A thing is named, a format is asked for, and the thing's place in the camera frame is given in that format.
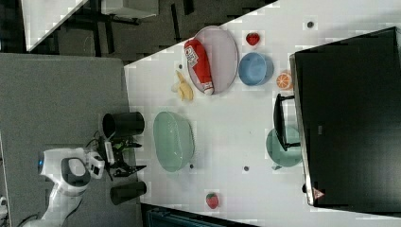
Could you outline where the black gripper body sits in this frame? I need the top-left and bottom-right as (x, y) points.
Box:
(98, 137), (131, 177)

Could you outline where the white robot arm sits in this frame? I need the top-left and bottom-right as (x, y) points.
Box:
(18, 140), (145, 227)

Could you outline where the blue bowl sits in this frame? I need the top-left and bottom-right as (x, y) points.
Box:
(238, 52), (274, 86)

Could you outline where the orange slice toy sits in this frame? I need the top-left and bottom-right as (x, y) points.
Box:
(276, 73), (293, 90)

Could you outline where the black cylinder post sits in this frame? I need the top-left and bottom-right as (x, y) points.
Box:
(102, 112), (145, 138)
(110, 182), (147, 205)

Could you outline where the yellow plush banana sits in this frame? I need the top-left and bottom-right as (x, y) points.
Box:
(171, 71), (194, 101)

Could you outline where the black cylinder post upper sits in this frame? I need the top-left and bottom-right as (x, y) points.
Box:
(102, 112), (145, 138)

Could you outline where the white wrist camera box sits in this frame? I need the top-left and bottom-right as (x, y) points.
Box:
(88, 151), (105, 179)

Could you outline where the black cylinder post lower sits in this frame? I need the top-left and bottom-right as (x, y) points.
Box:
(110, 182), (147, 205)

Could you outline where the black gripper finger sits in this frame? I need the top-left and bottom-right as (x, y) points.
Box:
(121, 141), (142, 149)
(113, 166), (145, 177)

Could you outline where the pale pink oval plate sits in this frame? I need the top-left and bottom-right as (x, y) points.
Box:
(183, 26), (238, 95)

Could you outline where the white side table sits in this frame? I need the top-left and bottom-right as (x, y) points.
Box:
(20, 0), (89, 52)

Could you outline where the green plastic strainer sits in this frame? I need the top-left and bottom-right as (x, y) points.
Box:
(153, 112), (195, 172)

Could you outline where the black toaster oven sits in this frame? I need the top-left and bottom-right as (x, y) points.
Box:
(273, 26), (401, 217)

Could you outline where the red strawberry toy far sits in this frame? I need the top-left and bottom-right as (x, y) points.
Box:
(246, 32), (260, 46)

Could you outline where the red plush ketchup bottle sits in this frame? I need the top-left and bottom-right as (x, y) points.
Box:
(184, 39), (214, 96)

